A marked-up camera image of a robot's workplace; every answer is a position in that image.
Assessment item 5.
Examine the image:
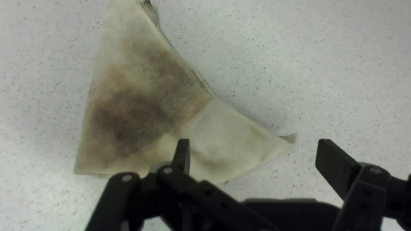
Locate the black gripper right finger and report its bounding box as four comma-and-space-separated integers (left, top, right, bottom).
314, 138, 411, 231

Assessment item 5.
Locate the stained beige towel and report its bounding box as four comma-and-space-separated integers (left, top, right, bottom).
74, 0, 294, 183

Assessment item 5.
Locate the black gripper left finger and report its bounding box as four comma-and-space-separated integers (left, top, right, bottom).
154, 138, 274, 231

